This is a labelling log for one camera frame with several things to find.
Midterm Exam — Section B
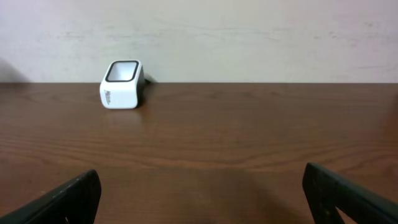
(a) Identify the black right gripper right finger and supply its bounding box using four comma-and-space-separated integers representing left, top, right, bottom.
302, 162, 397, 223

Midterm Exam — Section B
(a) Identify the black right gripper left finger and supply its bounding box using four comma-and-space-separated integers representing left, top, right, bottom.
1, 170, 101, 224

